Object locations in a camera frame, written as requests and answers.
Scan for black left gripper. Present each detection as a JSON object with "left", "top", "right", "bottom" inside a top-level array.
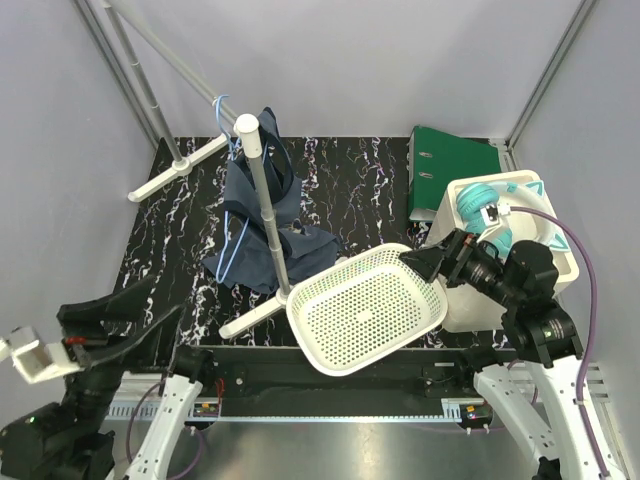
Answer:
[{"left": 57, "top": 271, "right": 185, "bottom": 437}]

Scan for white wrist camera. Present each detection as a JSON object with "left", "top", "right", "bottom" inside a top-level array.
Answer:
[
  {"left": 1, "top": 327, "right": 81, "bottom": 385},
  {"left": 480, "top": 203, "right": 511, "bottom": 227}
]

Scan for light blue wire hanger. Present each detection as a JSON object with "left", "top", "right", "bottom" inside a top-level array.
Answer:
[{"left": 211, "top": 94, "right": 257, "bottom": 284}]

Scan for navy blue tank top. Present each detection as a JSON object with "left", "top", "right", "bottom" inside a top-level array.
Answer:
[{"left": 202, "top": 107, "right": 339, "bottom": 294}]

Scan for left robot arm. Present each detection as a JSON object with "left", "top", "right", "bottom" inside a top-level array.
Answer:
[{"left": 1, "top": 244, "right": 447, "bottom": 479}]

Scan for white clothes rack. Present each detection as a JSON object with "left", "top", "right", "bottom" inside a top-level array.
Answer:
[{"left": 103, "top": 1, "right": 291, "bottom": 339}]

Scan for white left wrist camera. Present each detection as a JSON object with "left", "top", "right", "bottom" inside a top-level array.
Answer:
[{"left": 1, "top": 327, "right": 81, "bottom": 385}]

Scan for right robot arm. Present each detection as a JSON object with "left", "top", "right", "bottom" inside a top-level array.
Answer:
[{"left": 402, "top": 229, "right": 625, "bottom": 479}]

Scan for teal cat-ear headphones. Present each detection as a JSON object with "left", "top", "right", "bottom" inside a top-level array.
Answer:
[{"left": 455, "top": 180, "right": 570, "bottom": 259}]

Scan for white perforated plastic basket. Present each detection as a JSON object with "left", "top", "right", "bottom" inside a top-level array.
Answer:
[{"left": 286, "top": 243, "right": 448, "bottom": 377}]

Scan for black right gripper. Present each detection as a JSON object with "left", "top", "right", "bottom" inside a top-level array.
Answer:
[{"left": 398, "top": 225, "right": 521, "bottom": 308}]

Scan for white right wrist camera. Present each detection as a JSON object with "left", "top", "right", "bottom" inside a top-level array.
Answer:
[{"left": 480, "top": 203, "right": 511, "bottom": 227}]

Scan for green ring binder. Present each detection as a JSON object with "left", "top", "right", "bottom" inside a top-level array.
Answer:
[{"left": 408, "top": 126, "right": 501, "bottom": 223}]

